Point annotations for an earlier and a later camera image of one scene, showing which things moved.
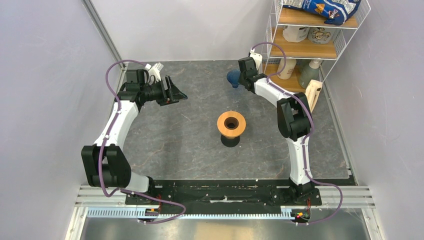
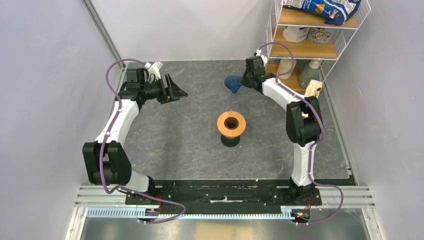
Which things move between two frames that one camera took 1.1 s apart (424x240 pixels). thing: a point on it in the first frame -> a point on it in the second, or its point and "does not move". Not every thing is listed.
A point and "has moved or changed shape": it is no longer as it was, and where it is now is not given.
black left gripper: x=172 y=95 does not move
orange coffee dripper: x=231 y=125 does not move
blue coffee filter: x=233 y=77 has moved or changed shape
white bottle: x=289 y=66 does not move
